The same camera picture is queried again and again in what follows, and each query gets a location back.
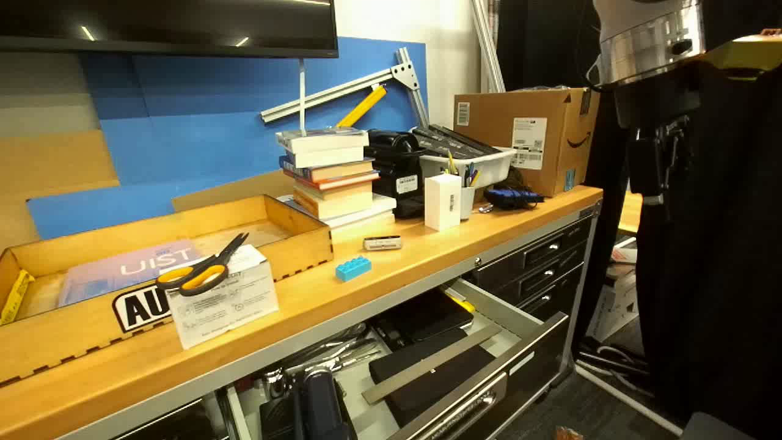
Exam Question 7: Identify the blue lego brick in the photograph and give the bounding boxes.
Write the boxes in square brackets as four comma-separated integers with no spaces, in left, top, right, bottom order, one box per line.
[334,254,375,283]

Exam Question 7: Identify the grey metal drawer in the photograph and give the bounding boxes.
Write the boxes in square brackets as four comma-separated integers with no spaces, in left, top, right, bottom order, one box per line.
[217,276,571,440]

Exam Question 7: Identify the closed black drawer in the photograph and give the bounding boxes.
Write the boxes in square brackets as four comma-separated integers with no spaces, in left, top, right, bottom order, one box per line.
[469,218,597,287]
[520,267,586,326]
[492,243,592,306]

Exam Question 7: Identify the small silver metal object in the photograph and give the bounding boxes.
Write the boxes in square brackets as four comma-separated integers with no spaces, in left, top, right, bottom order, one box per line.
[361,232,405,254]

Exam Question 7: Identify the white flat book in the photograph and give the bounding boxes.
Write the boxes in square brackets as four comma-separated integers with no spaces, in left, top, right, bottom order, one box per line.
[320,193,400,245]

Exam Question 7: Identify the small white box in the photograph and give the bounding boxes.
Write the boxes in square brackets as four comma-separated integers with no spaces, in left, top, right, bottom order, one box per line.
[424,172,465,234]

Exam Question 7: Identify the black device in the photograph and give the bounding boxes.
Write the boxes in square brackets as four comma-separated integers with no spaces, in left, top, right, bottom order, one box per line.
[364,127,431,222]

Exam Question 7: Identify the tan thick book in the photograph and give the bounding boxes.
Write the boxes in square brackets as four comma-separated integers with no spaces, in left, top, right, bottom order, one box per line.
[289,179,380,222]

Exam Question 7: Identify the red covered book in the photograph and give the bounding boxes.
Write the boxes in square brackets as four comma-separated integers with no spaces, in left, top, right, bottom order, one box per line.
[279,157,382,195]

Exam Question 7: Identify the white plastic bin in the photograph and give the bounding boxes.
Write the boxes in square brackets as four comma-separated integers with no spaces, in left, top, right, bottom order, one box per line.
[414,125,520,195]

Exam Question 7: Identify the small yellow object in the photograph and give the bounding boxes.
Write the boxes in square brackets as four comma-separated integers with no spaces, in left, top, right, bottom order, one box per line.
[444,290,480,321]

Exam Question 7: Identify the yellow bar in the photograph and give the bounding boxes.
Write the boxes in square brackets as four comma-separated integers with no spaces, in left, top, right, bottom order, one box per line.
[334,83,391,133]

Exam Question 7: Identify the blue black tool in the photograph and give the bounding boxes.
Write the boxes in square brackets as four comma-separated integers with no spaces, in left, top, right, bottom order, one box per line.
[485,183,547,211]

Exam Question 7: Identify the black foam pad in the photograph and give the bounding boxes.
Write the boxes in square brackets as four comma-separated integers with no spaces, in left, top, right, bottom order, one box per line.
[382,342,502,428]
[367,318,492,386]

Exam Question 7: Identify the thin white rod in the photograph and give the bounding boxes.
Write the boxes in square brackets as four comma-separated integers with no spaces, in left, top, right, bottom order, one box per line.
[296,58,311,136]

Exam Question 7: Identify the brown cardboard shipping box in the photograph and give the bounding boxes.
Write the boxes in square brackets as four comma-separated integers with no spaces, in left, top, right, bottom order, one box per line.
[452,85,604,201]

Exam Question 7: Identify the white paper card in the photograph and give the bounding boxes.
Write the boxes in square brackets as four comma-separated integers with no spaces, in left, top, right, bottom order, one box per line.
[167,243,282,351]

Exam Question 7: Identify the black cylindrical tool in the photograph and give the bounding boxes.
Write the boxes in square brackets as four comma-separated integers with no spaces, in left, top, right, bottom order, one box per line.
[299,369,359,440]

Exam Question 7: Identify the leaning aluminium profile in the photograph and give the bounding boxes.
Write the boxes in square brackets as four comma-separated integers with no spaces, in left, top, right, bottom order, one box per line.
[469,0,508,95]

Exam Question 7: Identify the blue board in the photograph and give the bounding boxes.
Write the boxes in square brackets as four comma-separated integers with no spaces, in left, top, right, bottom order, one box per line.
[28,35,431,243]

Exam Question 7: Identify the white box under bench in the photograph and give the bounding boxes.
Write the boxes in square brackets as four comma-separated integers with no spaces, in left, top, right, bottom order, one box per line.
[586,267,642,344]

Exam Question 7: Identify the black white letter sticker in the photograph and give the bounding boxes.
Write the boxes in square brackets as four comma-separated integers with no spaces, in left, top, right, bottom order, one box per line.
[111,283,179,336]

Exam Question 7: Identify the purple UIST booklet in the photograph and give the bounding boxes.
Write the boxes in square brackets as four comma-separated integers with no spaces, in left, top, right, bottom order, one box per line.
[57,238,208,310]

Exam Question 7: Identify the black flat screen monitor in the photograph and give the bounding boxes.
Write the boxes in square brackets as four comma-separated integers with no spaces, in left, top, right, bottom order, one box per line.
[0,0,339,61]

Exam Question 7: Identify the black cloth cover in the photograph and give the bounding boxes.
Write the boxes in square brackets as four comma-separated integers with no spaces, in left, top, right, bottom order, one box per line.
[597,58,782,431]

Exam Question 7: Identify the wooden laser cut tray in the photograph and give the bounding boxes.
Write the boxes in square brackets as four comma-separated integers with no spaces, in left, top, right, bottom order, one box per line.
[0,193,338,392]

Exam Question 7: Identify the yellow strip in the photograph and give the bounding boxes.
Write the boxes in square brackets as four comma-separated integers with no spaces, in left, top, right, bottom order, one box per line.
[0,267,37,329]

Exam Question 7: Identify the aluminium bracket rail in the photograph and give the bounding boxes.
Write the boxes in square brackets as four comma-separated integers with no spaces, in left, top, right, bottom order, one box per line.
[259,47,431,130]

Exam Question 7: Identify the yellow handled scissors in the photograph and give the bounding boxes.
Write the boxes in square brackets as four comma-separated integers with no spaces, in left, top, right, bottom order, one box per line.
[155,229,252,299]

